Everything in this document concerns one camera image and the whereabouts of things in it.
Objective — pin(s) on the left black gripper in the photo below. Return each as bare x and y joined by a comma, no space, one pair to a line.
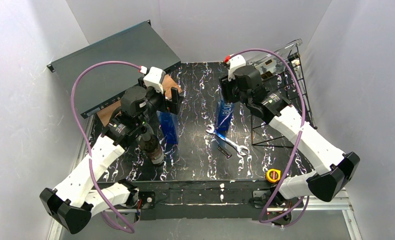
170,102

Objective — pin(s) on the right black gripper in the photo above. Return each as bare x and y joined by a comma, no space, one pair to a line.
227,91

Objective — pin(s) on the blue square bottle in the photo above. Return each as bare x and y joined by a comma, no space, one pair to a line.
169,126
224,114

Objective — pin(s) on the clear round glass bottle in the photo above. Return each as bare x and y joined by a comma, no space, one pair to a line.
289,52

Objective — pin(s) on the clear square labelled bottle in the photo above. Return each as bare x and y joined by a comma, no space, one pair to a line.
268,65

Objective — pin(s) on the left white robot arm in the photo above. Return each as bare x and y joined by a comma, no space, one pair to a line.
78,198

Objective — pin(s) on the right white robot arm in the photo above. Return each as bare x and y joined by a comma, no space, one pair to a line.
333,168

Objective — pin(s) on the dark green wine bottle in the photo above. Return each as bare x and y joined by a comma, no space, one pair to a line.
149,143

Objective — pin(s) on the grey metal electronics box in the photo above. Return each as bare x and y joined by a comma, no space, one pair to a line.
104,85

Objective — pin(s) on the brown wooden board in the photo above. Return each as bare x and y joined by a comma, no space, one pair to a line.
105,114

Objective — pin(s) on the silver combination wrench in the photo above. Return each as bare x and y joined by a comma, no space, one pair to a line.
242,150

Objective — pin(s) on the yellow tape measure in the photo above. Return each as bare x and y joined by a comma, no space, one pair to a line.
273,175

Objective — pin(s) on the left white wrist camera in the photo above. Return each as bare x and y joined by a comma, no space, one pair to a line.
153,77

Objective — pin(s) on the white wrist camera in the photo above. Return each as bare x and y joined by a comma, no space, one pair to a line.
234,62
153,77

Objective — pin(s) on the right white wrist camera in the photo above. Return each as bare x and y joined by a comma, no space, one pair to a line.
234,62

